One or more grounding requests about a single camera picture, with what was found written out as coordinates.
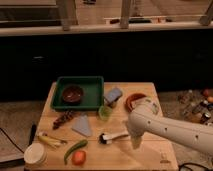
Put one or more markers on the spice bottles on floor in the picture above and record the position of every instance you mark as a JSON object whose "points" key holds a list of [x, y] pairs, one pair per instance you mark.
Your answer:
{"points": [[197, 110]]}

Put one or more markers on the blue grey sponge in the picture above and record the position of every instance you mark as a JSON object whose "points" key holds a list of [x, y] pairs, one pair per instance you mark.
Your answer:
{"points": [[113, 95]]}

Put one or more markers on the white dish brush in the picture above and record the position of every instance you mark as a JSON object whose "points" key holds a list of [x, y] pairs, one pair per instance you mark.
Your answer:
{"points": [[107, 138]]}

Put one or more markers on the grey folded cloth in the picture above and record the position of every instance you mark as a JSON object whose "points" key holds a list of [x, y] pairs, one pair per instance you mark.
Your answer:
{"points": [[82, 126]]}

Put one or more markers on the green plastic tray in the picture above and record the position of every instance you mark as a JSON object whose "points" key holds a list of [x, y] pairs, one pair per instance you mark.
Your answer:
{"points": [[93, 87]]}

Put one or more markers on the brown dried corn cob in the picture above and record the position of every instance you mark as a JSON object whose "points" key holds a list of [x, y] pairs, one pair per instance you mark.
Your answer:
{"points": [[65, 117]]}

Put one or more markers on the orange tomato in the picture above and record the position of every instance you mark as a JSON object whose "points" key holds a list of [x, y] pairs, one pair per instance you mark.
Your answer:
{"points": [[79, 157]]}

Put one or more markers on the small green cup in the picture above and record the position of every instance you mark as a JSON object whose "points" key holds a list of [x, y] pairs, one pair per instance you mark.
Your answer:
{"points": [[104, 112]]}

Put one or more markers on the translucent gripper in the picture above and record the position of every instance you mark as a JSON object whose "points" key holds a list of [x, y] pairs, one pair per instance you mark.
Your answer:
{"points": [[136, 141]]}

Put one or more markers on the dark brown bowl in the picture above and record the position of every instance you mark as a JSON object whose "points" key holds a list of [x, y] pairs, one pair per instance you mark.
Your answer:
{"points": [[72, 94]]}

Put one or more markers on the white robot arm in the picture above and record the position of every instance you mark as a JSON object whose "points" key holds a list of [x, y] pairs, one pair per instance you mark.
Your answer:
{"points": [[144, 118]]}

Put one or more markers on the black marker pen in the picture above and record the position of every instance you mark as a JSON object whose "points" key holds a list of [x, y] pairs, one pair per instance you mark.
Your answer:
{"points": [[32, 133]]}

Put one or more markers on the white round lid container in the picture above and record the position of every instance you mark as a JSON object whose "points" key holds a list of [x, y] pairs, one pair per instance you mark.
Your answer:
{"points": [[35, 154]]}

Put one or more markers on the green chili pepper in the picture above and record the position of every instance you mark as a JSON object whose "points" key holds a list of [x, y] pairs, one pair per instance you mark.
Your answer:
{"points": [[76, 146]]}

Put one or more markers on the orange clay bowl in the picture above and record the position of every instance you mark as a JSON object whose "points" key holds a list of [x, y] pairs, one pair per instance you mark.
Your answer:
{"points": [[131, 98]]}

